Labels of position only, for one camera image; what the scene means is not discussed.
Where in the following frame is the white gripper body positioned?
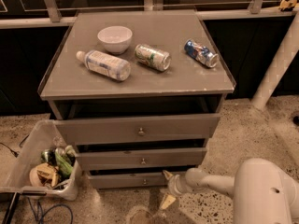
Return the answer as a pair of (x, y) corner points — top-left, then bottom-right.
(168, 175), (188, 197)

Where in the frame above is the grey bottom drawer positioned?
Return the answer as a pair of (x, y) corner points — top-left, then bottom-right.
(87, 171), (166, 189)

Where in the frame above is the grey drawer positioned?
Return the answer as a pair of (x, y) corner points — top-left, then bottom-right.
(55, 114), (220, 145)
(87, 171), (166, 189)
(76, 147), (206, 171)

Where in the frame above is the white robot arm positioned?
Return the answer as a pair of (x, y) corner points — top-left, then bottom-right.
(160, 158), (299, 224)

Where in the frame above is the grey middle drawer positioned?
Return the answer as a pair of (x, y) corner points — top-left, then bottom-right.
(76, 147), (206, 171)

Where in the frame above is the grey drawer cabinet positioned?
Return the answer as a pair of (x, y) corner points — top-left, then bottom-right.
(39, 10), (235, 175)

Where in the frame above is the grey top drawer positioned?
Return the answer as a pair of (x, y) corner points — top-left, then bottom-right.
(55, 114), (220, 145)

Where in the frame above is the green can in bin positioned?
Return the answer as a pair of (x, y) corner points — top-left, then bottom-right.
(55, 153), (73, 179)

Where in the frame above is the green white soda can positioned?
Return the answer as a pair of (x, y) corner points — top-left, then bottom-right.
(135, 44), (171, 72)

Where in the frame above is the crumpled snack wrapper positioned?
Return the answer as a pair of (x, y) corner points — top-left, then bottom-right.
(29, 162), (60, 188)

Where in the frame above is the blue soda can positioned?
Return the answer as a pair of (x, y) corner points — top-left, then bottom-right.
(184, 39), (219, 68)

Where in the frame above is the clear plastic bottle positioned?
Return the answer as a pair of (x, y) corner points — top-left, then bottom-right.
(76, 50), (131, 81)

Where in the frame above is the clear plastic bin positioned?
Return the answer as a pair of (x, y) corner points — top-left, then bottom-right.
(0, 120), (81, 201)

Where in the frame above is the white ceramic bowl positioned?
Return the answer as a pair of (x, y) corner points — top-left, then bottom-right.
(97, 26), (133, 54)

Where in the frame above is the white diagonal pillar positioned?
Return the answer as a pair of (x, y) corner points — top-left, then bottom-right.
(251, 13), (299, 110)

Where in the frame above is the metal window railing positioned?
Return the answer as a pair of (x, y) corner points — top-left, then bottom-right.
(0, 0), (288, 29)

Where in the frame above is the yellow object on ledge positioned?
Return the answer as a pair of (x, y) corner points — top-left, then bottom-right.
(278, 0), (297, 11)

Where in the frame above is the blue cable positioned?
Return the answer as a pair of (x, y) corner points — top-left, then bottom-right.
(27, 197), (74, 224)

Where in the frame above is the black cable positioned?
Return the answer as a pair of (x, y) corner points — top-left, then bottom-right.
(0, 134), (30, 159)

